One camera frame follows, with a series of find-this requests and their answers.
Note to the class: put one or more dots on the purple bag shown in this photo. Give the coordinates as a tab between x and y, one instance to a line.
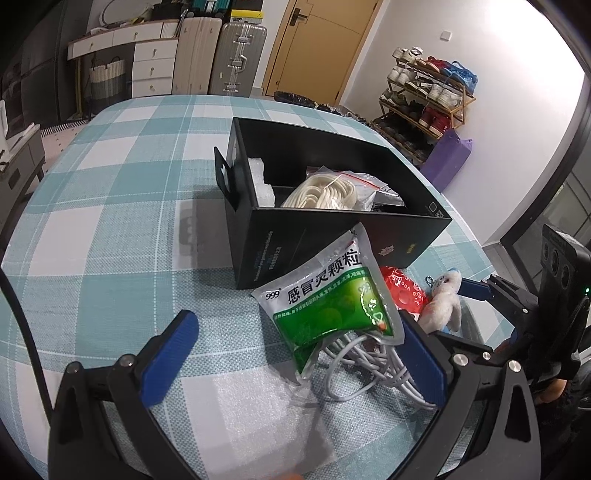
445	159

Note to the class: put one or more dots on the person's right hand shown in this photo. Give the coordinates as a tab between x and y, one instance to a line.
551	391

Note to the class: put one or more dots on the green and silver medicine packet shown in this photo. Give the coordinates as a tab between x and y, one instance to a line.
323	304

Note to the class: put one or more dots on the beige suitcase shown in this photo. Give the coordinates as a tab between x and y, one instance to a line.
196	55

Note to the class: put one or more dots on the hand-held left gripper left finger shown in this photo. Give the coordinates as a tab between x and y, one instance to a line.
171	360

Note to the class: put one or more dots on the woven basket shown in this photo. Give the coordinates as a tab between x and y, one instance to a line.
107	87

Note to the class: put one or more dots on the oval metal frame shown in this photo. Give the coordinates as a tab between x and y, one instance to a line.
108	14

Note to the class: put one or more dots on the wooden door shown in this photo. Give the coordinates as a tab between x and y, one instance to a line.
318	46

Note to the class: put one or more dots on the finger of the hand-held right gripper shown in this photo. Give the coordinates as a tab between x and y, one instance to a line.
473	287
480	350

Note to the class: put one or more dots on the black cardboard box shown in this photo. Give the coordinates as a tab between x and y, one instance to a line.
323	249

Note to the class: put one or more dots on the white foam block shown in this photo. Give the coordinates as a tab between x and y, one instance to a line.
261	184

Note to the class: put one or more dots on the blue checked tablecloth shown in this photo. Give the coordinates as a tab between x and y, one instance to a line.
115	207

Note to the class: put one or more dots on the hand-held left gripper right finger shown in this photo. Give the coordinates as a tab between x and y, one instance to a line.
420	364

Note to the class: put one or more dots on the grey refrigerator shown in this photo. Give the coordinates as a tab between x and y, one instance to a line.
41	83

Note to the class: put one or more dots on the wooden shoe rack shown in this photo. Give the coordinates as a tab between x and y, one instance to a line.
425	106

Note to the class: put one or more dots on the silver foil packet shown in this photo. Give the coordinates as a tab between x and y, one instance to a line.
388	198

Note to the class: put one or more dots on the grey side cabinet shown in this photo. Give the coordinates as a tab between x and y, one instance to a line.
23	161

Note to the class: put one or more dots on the white drawer desk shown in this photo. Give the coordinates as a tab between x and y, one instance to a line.
152	64

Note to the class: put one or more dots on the scattered dark shoes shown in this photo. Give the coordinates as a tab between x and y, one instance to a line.
295	98

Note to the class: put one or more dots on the white foam sheet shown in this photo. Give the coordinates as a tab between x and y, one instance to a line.
268	415

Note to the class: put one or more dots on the silver suitcase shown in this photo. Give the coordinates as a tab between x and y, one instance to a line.
238	60

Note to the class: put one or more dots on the red snack packet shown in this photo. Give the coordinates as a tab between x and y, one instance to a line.
406	290

